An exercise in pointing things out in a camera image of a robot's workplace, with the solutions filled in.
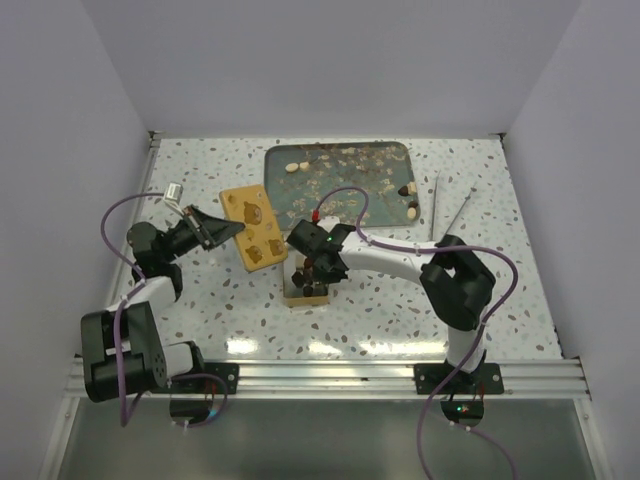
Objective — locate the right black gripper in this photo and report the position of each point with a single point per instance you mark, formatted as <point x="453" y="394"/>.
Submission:
<point x="323" y="277"/>

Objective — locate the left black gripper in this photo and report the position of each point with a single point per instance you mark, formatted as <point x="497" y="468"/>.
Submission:
<point x="211" y="231"/>

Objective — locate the gold metal tin box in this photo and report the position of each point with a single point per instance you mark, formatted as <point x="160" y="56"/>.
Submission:
<point x="293" y="296"/>

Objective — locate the silver metal tin lid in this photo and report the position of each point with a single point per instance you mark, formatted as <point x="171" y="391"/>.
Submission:
<point x="260" y="244"/>

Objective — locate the silver metal tongs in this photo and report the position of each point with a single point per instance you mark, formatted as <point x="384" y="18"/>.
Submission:
<point x="452" y="193"/>

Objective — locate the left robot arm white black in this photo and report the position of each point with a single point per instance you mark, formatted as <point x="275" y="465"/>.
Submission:
<point x="121" y="347"/>

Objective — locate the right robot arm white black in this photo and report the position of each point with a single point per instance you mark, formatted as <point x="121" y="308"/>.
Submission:
<point x="457" y="284"/>

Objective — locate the dark round chocolate tray left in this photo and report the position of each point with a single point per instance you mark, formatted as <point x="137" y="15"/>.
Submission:
<point x="298" y="279"/>

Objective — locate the floral teal serving tray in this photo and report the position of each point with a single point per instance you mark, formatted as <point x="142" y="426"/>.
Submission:
<point x="340" y="177"/>

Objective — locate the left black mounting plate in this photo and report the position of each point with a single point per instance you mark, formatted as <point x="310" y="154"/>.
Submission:
<point x="228" y="372"/>

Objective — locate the black mounting plate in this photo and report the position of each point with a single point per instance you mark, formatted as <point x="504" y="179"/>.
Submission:
<point x="228" y="372"/>
<point x="486" y="379"/>

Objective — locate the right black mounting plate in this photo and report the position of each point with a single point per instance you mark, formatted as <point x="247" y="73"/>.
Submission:
<point x="486" y="379"/>

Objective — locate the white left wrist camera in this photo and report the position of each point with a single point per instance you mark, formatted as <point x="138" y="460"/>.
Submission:
<point x="173" y="193"/>

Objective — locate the aluminium rail front edge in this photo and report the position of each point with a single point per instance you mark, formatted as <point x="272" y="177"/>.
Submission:
<point x="393" y="380"/>

